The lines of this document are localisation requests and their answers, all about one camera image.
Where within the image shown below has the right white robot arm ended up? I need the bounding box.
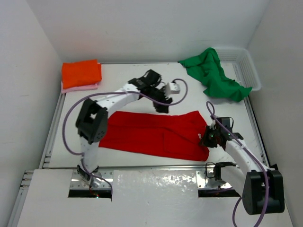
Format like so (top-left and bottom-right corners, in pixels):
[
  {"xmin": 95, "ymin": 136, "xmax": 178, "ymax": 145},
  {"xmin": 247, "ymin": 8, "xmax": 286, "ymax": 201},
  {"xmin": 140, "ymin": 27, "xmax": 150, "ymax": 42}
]
[{"xmin": 199, "ymin": 117, "xmax": 285, "ymax": 215}]

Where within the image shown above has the orange t shirt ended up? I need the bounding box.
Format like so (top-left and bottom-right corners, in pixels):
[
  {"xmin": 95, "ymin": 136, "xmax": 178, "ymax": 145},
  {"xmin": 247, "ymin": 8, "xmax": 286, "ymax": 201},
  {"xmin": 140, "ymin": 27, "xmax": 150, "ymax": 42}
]
[{"xmin": 62, "ymin": 59, "xmax": 102, "ymax": 89}]

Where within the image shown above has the red t shirt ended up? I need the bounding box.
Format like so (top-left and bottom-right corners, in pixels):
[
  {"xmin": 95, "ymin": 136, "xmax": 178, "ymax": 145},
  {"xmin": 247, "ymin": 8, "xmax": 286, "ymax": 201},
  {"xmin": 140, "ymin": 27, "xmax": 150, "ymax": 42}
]
[{"xmin": 99, "ymin": 111, "xmax": 209, "ymax": 161}]

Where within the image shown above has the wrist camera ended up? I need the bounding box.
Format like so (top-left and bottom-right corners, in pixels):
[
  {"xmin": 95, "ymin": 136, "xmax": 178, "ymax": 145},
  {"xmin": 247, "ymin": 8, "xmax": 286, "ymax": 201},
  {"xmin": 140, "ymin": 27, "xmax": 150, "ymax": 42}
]
[
  {"xmin": 210, "ymin": 119, "xmax": 217, "ymax": 129},
  {"xmin": 165, "ymin": 82, "xmax": 180, "ymax": 95}
]

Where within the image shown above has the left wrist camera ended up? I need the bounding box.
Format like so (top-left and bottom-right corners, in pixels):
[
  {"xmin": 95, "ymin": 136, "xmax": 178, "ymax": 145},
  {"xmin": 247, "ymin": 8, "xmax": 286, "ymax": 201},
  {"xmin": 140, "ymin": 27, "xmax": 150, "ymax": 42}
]
[{"xmin": 165, "ymin": 82, "xmax": 180, "ymax": 95}]

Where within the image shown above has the green t shirt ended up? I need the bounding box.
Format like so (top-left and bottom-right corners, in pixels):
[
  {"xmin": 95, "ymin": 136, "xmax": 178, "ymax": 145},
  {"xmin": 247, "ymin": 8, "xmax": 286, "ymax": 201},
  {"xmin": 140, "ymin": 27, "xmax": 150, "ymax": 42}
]
[{"xmin": 178, "ymin": 47, "xmax": 252, "ymax": 102}]

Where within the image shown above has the pink t shirt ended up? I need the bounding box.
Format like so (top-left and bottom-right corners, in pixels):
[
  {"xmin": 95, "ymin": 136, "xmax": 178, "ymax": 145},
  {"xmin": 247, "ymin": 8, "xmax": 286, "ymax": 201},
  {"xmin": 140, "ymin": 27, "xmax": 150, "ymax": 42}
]
[{"xmin": 61, "ymin": 82, "xmax": 100, "ymax": 94}]

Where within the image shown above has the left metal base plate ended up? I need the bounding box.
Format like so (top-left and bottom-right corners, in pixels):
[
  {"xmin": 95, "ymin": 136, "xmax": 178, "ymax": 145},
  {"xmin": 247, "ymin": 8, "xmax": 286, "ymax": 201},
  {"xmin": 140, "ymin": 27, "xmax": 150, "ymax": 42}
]
[{"xmin": 70, "ymin": 170, "xmax": 113, "ymax": 190}]

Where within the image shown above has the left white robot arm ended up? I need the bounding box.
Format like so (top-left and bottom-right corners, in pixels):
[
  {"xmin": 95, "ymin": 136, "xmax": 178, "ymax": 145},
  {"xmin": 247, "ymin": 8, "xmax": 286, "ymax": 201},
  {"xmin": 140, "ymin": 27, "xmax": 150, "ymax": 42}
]
[{"xmin": 76, "ymin": 70, "xmax": 173, "ymax": 181}]

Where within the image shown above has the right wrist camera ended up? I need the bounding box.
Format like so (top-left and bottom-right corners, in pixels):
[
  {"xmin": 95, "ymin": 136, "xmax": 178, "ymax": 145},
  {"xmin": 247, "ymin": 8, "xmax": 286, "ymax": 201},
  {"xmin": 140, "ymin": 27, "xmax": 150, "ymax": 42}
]
[{"xmin": 210, "ymin": 119, "xmax": 217, "ymax": 129}]

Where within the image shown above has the white front cover panel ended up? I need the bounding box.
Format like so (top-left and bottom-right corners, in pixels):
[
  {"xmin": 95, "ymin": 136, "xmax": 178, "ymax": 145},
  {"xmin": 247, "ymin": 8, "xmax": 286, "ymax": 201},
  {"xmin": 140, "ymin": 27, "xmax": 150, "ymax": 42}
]
[{"xmin": 14, "ymin": 168, "xmax": 294, "ymax": 227}]

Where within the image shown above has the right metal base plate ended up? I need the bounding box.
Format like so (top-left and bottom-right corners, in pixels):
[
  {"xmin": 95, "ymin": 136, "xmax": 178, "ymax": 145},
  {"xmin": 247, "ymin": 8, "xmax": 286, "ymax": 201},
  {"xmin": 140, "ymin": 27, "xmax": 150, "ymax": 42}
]
[{"xmin": 196, "ymin": 169, "xmax": 232, "ymax": 190}]

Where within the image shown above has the white plastic basket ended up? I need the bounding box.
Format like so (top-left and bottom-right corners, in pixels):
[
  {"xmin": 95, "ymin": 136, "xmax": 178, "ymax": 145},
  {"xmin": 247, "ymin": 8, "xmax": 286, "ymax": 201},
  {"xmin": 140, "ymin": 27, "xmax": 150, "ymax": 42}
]
[{"xmin": 214, "ymin": 46, "xmax": 261, "ymax": 91}]

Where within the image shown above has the metal base plate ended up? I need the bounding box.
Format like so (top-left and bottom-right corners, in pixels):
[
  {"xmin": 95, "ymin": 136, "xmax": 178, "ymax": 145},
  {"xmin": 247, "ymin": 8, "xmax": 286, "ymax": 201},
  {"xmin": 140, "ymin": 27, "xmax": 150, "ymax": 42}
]
[
  {"xmin": 70, "ymin": 170, "xmax": 113, "ymax": 190},
  {"xmin": 196, "ymin": 169, "xmax": 232, "ymax": 190}
]

